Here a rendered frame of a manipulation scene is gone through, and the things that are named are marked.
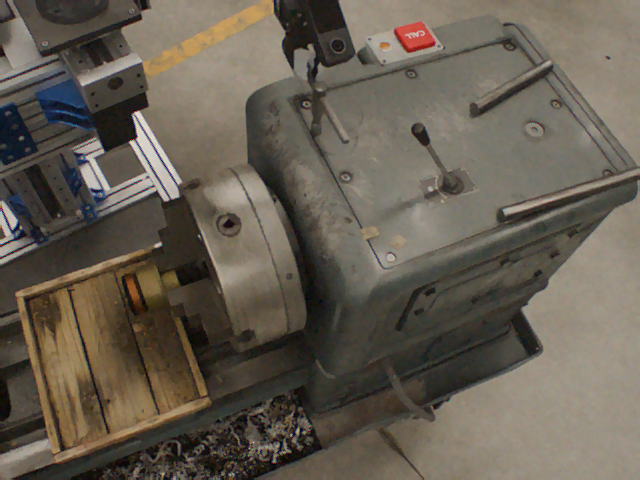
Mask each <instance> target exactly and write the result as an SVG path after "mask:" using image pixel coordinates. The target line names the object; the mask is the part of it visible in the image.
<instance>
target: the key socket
mask: <svg viewBox="0 0 640 480"><path fill-rule="evenodd" d="M218 228H219V230H220V231H221V233H224V234H226V235H232V234H235V233H236V231H237V230H238V229H239V221H238V219H237V218H236V217H234V216H230V215H228V216H224V217H222V218H221V219H220V220H219V221H218Z"/></svg>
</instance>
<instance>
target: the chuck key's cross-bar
mask: <svg viewBox="0 0 640 480"><path fill-rule="evenodd" d="M307 66H308V63H307ZM307 77H308V78H309V80H308V83H309V85H310V87H311V89H312V88H313V83H314V82H316V81H315V79H314V77H313V75H312V73H311V71H310V69H309V66H308V73H307ZM318 101H319V104H320V106H321V107H322V109H323V111H325V113H326V115H327V116H328V118H329V120H330V122H331V123H332V125H333V127H334V130H335V132H336V133H337V135H338V137H339V139H340V141H341V142H342V144H348V143H349V142H350V139H349V137H348V135H347V134H346V132H345V130H343V127H342V126H341V124H340V122H339V120H338V119H337V117H336V115H335V113H334V112H333V110H332V108H331V106H330V104H329V103H328V100H327V98H326V96H322V97H319V98H318Z"/></svg>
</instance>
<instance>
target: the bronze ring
mask: <svg viewBox="0 0 640 480"><path fill-rule="evenodd" d="M151 262H152V263H149V264H147V265H144V266H141V267H138V268H136V272H135V273H132V272H130V273H127V274H125V275H122V276H120V279H121V283H122V284H123V288H124V291H125V294H126V297H127V299H128V302H129V305H130V308H131V311H132V313H133V315H134V316H135V317H137V316H141V315H144V314H146V312H147V311H150V313H151V314H153V313H156V312H159V311H162V310H165V309H169V311H170V310H172V308H171V305H170V302H169V298H168V295H167V292H168V291H172V290H175V289H177V288H180V287H181V284H180V281H179V278H178V274H177V271H176V269H175V267H174V268H171V269H169V270H165V271H161V272H158V269H157V266H156V263H155V260H154V259H153V260H151Z"/></svg>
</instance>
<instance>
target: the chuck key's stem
mask: <svg viewBox="0 0 640 480"><path fill-rule="evenodd" d="M327 87H328V85H327V83H326V82H323V81H316V82H314V83H313V88H312V102H311V114H312V115H313V120H312V121H311V133H312V135H313V137H316V136H319V135H321V127H322V123H321V116H322V115H323V114H325V111H323V109H322V107H321V106H320V104H319V101H318V98H319V97H322V96H326V97H327Z"/></svg>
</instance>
